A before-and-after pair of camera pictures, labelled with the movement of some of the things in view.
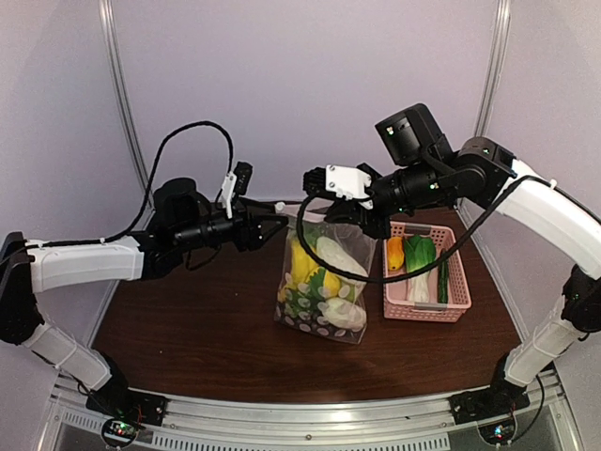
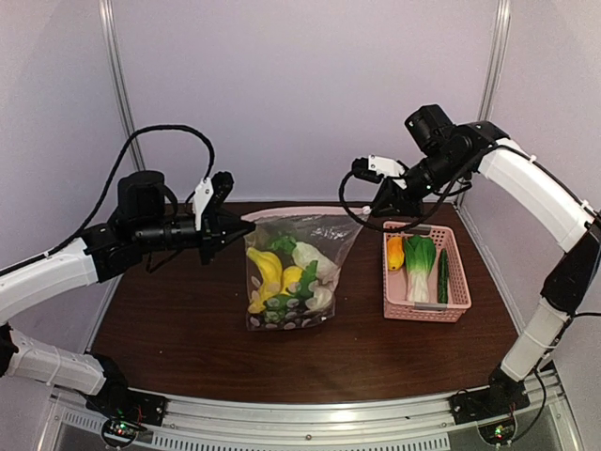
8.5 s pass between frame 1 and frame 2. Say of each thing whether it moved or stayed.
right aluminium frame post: stayed
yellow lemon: moved
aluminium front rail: stayed
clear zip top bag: moved
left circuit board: stayed
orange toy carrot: stayed
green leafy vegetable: moved
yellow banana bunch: moved
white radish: moved
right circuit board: stayed
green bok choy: stayed
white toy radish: moved
